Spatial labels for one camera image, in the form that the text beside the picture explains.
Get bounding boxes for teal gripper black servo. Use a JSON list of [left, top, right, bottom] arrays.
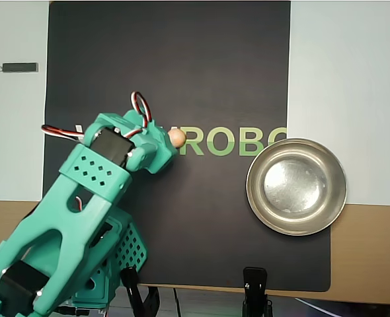
[[141, 122, 180, 175]]

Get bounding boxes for black mat with WOWROBO print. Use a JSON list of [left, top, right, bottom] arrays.
[[38, 1, 332, 293]]

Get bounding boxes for red white black servo wire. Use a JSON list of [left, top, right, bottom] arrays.
[[130, 91, 153, 137], [41, 124, 85, 143]]

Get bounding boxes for black table clamp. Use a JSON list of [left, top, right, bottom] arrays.
[[120, 265, 162, 317]]

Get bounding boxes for teal perforated robot base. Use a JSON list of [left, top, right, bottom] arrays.
[[71, 211, 149, 313]]

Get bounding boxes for white paper sheet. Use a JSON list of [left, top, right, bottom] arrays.
[[0, 0, 390, 207]]

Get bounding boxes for black plug connector cable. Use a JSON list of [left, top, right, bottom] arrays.
[[58, 305, 91, 317]]

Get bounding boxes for metal bowl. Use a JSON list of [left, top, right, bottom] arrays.
[[245, 137, 348, 236]]

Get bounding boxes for black USB stick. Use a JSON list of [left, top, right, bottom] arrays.
[[0, 61, 40, 74]]

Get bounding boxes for wooden ball with black base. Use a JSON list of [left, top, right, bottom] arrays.
[[167, 127, 186, 148]]

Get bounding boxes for thin black hanging cable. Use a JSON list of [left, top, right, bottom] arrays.
[[172, 287, 183, 317]]

